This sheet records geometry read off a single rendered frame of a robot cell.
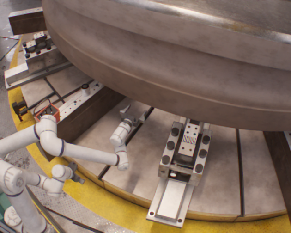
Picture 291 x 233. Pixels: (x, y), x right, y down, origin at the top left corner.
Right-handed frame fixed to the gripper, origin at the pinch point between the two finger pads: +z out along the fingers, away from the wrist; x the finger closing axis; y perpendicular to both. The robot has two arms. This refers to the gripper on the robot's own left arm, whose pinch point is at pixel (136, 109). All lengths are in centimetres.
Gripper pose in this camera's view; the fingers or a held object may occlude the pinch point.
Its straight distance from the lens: 218.5
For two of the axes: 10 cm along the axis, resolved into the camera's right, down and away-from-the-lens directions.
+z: 4.6, -6.9, 5.6
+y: -0.1, -6.4, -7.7
